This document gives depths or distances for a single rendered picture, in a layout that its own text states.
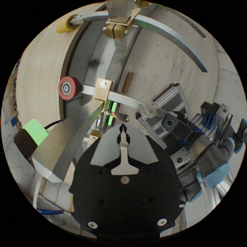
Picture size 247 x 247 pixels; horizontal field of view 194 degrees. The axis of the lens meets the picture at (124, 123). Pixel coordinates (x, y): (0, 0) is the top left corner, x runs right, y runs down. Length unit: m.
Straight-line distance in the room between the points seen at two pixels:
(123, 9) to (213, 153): 0.33
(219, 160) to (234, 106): 2.62
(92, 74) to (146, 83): 0.84
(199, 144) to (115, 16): 0.34
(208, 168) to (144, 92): 1.13
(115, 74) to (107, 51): 0.20
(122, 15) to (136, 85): 1.03
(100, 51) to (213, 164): 0.69
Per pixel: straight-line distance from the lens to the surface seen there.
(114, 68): 0.42
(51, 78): 0.34
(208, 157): 0.23
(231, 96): 2.93
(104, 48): 0.57
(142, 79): 1.16
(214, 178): 0.23
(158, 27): 0.25
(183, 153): 0.51
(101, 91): 0.25
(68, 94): 0.27
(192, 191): 0.62
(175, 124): 0.23
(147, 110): 0.27
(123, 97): 0.26
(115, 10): 0.19
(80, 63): 0.47
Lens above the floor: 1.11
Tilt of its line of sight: 60 degrees down
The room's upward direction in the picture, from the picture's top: 176 degrees clockwise
